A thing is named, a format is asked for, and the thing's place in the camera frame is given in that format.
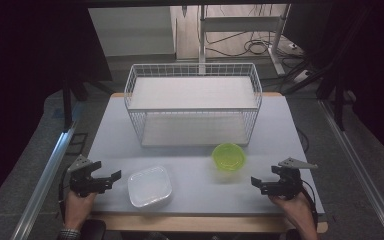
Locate black metal stand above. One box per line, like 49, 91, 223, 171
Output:
60, 78, 91, 133
315, 64, 349, 132

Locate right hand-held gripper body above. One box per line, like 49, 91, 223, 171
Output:
261, 157, 318, 201

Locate black cable beside table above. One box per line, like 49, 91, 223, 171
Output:
296, 128, 311, 155

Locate black floor cables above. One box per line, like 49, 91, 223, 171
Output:
204, 30, 306, 59

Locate white wire shelf rack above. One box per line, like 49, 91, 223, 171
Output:
123, 62, 263, 148

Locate wooden table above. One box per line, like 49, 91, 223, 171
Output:
88, 91, 329, 234

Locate green translucent bowl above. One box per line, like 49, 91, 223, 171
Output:
211, 142, 247, 173

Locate person's right hand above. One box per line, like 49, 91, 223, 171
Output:
268, 191, 318, 234

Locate right hand-held gripper cable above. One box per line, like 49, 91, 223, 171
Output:
300, 179, 319, 229

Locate white power strip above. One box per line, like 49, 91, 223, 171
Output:
292, 69, 315, 84

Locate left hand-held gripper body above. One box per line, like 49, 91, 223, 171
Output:
68, 154, 113, 198

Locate person's left hand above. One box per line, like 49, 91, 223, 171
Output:
64, 192, 98, 231

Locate white square plastic container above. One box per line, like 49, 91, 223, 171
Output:
127, 165, 173, 208

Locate white metal desk frame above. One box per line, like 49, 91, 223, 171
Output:
198, 3, 292, 78

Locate left hand-held gripper cable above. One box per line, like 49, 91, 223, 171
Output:
57, 171, 73, 223

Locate hand-held gripper cable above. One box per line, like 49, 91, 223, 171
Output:
57, 171, 73, 223
300, 179, 319, 229

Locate aluminium rail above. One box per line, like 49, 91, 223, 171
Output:
317, 99, 384, 240
10, 121, 78, 240

